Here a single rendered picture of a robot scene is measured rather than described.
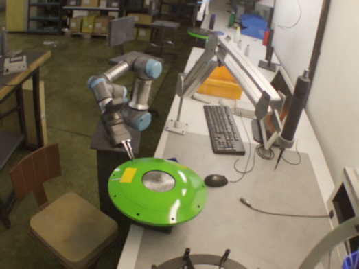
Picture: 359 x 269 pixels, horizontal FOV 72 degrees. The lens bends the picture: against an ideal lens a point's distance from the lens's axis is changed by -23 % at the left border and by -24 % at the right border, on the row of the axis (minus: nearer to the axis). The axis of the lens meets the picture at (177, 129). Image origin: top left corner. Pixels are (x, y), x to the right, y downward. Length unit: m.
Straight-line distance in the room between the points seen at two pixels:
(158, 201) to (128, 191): 0.09
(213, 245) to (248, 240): 0.13
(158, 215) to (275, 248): 0.46
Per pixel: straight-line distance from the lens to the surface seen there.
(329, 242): 0.46
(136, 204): 0.90
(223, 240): 1.06
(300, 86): 0.72
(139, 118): 1.38
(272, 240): 1.13
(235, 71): 1.00
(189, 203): 0.93
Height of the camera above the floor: 1.72
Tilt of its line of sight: 31 degrees down
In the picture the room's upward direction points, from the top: 9 degrees clockwise
